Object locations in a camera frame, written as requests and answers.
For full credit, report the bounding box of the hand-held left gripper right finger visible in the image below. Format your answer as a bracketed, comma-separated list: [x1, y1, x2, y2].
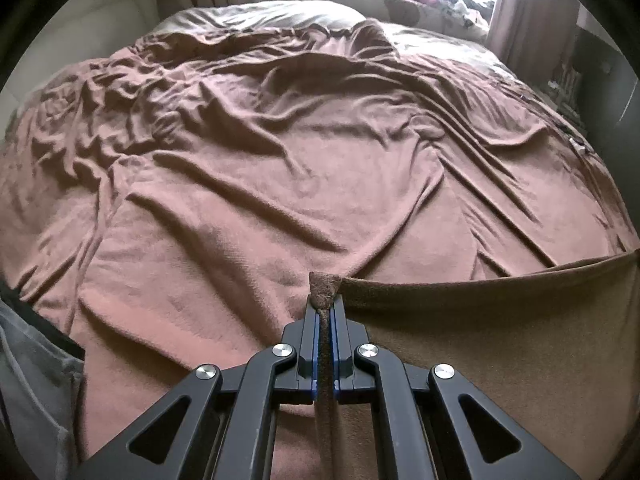
[331, 296, 583, 480]

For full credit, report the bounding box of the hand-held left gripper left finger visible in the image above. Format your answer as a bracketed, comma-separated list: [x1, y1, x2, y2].
[65, 307, 321, 480]

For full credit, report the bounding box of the brown printed t-shirt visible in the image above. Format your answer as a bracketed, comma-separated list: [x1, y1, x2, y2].
[309, 250, 640, 480]

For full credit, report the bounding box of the pinkish brown blanket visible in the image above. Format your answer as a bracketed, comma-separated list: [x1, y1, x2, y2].
[0, 19, 636, 461]

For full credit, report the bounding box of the grey cloth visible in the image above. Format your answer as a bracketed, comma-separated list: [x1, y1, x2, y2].
[0, 280, 86, 480]

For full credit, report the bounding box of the white bed sheet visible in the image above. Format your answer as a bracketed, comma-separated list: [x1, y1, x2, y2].
[150, 0, 516, 76]

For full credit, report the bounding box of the white brown patched long pillow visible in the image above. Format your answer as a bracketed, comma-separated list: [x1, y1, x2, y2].
[350, 0, 491, 41]

